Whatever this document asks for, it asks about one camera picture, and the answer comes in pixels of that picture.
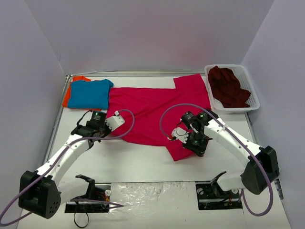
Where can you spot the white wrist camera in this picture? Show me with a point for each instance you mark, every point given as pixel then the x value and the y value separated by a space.
pixel 180 134
pixel 114 122

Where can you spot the blue folded t shirt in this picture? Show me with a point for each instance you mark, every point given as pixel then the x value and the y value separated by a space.
pixel 90 94

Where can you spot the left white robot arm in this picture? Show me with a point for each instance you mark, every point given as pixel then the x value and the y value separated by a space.
pixel 42 191

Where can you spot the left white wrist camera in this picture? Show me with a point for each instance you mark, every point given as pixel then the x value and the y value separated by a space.
pixel 114 122

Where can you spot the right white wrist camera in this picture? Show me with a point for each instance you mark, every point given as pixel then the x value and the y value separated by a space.
pixel 180 134

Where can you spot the magenta t shirt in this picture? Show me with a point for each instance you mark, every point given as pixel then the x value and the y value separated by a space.
pixel 151 113

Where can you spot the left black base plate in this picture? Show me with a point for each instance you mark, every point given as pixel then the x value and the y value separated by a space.
pixel 102 192

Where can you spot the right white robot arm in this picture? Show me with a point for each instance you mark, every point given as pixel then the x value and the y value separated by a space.
pixel 260 164

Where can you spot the orange folded t shirt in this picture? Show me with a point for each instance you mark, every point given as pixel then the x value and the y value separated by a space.
pixel 68 93

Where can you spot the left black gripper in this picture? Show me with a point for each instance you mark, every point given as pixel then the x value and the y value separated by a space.
pixel 103 129

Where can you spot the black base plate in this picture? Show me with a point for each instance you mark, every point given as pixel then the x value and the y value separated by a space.
pixel 211 197
pixel 102 192

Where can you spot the dark red t shirt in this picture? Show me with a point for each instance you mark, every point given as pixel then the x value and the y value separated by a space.
pixel 226 88

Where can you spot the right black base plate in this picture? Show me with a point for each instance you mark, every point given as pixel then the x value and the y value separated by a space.
pixel 211 197

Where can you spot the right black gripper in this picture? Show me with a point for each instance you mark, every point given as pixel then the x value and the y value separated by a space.
pixel 195 148

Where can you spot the white plastic basket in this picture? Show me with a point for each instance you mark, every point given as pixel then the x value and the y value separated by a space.
pixel 245 81

